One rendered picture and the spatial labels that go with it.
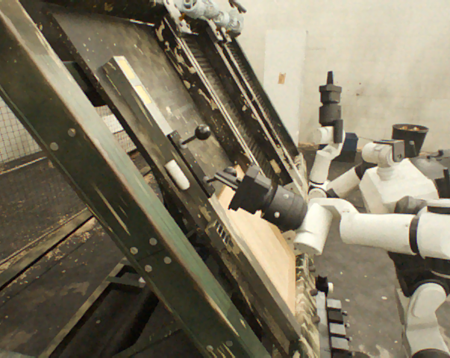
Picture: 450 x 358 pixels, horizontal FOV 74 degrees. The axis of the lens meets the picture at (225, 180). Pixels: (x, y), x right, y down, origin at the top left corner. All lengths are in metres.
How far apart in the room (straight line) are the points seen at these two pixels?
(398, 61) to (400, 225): 5.82
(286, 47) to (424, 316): 4.16
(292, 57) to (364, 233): 4.37
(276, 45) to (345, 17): 1.76
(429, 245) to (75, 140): 0.63
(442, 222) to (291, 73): 4.41
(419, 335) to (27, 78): 1.43
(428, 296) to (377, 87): 5.35
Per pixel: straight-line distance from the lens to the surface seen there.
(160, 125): 0.78
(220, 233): 0.81
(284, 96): 4.93
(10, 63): 0.64
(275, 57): 4.92
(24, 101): 0.64
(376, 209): 1.02
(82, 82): 0.79
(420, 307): 1.29
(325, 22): 6.28
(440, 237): 0.61
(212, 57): 1.69
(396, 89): 6.40
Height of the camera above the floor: 1.71
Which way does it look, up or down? 23 degrees down
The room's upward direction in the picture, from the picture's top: straight up
